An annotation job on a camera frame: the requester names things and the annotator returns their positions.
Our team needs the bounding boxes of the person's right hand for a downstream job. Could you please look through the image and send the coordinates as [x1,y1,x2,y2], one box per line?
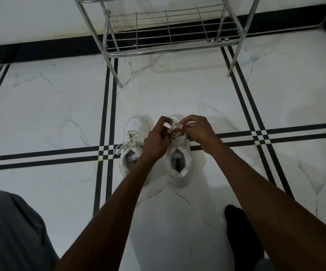
[175,115,226,156]

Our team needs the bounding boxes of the white shoelace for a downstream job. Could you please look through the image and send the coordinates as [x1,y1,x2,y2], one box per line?
[114,130,146,159]
[166,119,187,148]

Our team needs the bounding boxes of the person's right forearm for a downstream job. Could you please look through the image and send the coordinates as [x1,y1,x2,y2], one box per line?
[210,145,326,271]

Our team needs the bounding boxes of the person's left forearm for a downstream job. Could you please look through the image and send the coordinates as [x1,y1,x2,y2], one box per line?
[54,156,154,271]

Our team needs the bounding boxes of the metal wire shoe rack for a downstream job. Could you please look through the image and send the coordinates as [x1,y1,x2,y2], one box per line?
[73,0,262,89]

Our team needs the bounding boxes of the white sneaker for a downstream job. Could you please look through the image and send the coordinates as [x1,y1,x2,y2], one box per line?
[119,117,153,185]
[164,116,193,188]

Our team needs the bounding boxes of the person's left hand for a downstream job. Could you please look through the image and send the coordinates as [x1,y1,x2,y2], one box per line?
[139,116,176,164]

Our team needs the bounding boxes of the grey trousers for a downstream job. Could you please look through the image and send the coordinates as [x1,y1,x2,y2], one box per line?
[0,190,60,271]

